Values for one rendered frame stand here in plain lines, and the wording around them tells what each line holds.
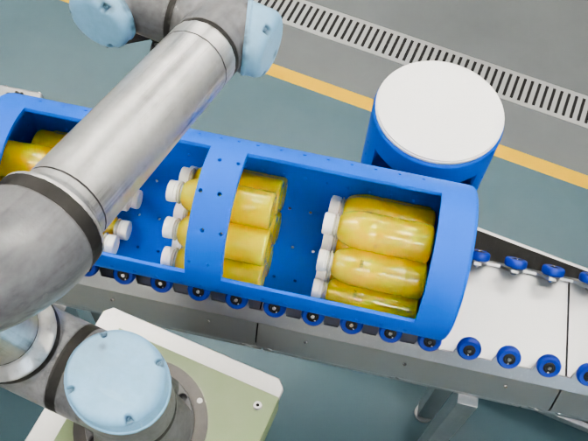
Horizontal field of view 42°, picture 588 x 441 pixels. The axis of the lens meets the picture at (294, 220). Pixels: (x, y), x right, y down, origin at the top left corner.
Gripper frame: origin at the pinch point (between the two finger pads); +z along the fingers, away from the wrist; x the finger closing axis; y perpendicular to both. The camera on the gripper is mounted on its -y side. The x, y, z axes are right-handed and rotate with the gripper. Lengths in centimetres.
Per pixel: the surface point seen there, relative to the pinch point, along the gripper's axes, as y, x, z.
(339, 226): 28.1, -1.6, 24.7
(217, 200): 7.6, -5.3, 18.3
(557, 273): 72, 9, 43
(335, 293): 29.9, -9.8, 34.3
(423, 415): 63, 4, 135
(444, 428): 63, -10, 98
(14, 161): -30.6, -2.8, 23.8
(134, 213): -13.4, 3.1, 44.6
